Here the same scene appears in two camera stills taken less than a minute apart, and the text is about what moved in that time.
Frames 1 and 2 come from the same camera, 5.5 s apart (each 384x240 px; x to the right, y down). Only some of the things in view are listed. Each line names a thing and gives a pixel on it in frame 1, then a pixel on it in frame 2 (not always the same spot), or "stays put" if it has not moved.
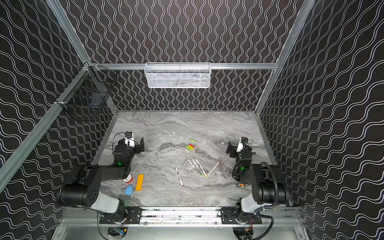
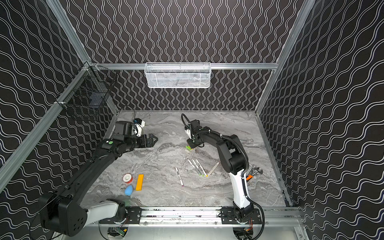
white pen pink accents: x=179 y=176 stays put
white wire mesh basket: x=177 y=75 stays put
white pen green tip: x=194 y=167 stays put
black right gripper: x=233 y=148 to x=192 y=142
